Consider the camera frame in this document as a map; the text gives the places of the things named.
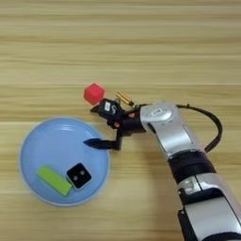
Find black box with white label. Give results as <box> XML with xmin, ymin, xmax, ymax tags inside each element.
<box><xmin>97</xmin><ymin>98</ymin><xmax>122</xmax><ymax>121</ymax></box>

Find brass cylinder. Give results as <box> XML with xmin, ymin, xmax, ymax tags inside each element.
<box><xmin>115</xmin><ymin>91</ymin><xmax>137</xmax><ymax>108</ymax></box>

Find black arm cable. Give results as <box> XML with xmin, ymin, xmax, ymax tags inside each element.
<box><xmin>176</xmin><ymin>104</ymin><xmax>224</xmax><ymax>154</ymax></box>

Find black square block white dots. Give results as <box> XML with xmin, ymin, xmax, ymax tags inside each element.
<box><xmin>66</xmin><ymin>162</ymin><xmax>93</xmax><ymax>191</ymax></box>

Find green rectangular block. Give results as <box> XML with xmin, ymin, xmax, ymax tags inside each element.
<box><xmin>37</xmin><ymin>165</ymin><xmax>73</xmax><ymax>198</ymax></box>

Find light blue round plate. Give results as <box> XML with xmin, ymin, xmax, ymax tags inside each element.
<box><xmin>18</xmin><ymin>117</ymin><xmax>111</xmax><ymax>207</ymax></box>

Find red cube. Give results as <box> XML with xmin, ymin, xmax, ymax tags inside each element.
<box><xmin>83</xmin><ymin>83</ymin><xmax>106</xmax><ymax>106</ymax></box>

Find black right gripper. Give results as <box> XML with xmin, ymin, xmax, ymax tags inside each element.
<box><xmin>83</xmin><ymin>104</ymin><xmax>147</xmax><ymax>151</ymax></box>

